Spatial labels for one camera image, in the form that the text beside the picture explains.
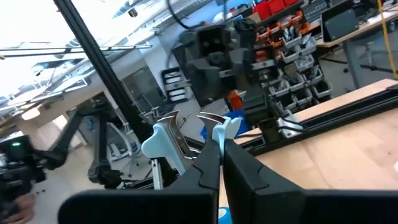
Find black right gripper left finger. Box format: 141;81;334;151
57;139;221;224

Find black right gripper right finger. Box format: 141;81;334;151
223;138;398;224

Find orange container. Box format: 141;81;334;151
228;90;244;110

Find black rack with white slots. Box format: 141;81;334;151
160;67;191;104

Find blue storage bin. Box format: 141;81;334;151
200;108;250;141

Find white office chair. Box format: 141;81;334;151
105;121;142;170

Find red storage bins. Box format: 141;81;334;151
253;0;300;20

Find parts bin rack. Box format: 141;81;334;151
254;9;333;110

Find black floor stand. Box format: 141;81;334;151
46;104;125;189

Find person's hand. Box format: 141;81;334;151
0;192;35;224

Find dark laptop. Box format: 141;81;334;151
322;9;361;43

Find black device with green light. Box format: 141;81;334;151
0;135;47;215

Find wooden desk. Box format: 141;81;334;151
315;4;398;90

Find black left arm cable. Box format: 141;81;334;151
166;0;193;30

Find black aluminium table frame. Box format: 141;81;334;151
53;0;398;190

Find yellow hanging cable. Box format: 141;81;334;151
377;0;398;79

